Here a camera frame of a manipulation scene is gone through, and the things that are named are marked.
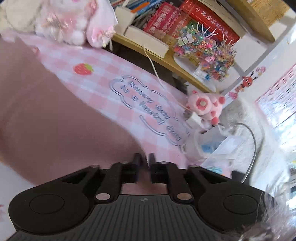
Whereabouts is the purple and mauve sweater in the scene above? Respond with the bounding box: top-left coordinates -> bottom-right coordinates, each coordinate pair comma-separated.
1,39 -> 145,185

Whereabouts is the white desk organizer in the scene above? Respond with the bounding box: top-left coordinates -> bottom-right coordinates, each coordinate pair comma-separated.
181,125 -> 245,178

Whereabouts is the pink checkered desk mat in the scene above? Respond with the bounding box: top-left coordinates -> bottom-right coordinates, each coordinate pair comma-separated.
0,29 -> 232,232

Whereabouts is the small pink plush toy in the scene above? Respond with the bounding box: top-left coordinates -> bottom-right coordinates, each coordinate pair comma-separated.
186,90 -> 226,126

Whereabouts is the red boxed book set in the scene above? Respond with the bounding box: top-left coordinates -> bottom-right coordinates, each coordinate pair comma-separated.
141,1 -> 246,47

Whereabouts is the white pink plush bunny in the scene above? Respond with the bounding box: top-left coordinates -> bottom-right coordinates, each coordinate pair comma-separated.
35,1 -> 118,48

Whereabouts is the row of colourful books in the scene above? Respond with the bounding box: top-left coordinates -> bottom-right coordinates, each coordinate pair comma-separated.
110,0 -> 165,29

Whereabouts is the cream beige garment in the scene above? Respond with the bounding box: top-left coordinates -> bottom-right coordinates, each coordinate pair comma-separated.
1,0 -> 44,33

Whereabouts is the white charger with cable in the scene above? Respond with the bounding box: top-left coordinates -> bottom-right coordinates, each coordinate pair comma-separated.
142,45 -> 206,130

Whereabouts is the alphabet wall poster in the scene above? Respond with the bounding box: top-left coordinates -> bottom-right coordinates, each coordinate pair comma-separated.
256,65 -> 295,128

